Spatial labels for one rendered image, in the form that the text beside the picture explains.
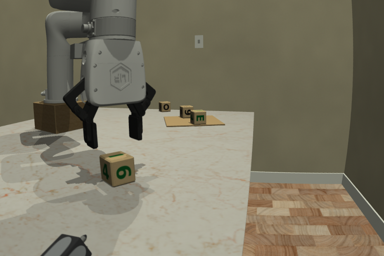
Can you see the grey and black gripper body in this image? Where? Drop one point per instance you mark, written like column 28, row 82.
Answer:
column 114, row 71

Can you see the tan mat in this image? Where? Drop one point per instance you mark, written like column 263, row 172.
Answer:
column 177, row 121

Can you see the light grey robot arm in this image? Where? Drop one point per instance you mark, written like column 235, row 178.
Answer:
column 80, row 19

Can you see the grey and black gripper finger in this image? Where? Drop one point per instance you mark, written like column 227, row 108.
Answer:
column 86, row 115
column 137, row 112

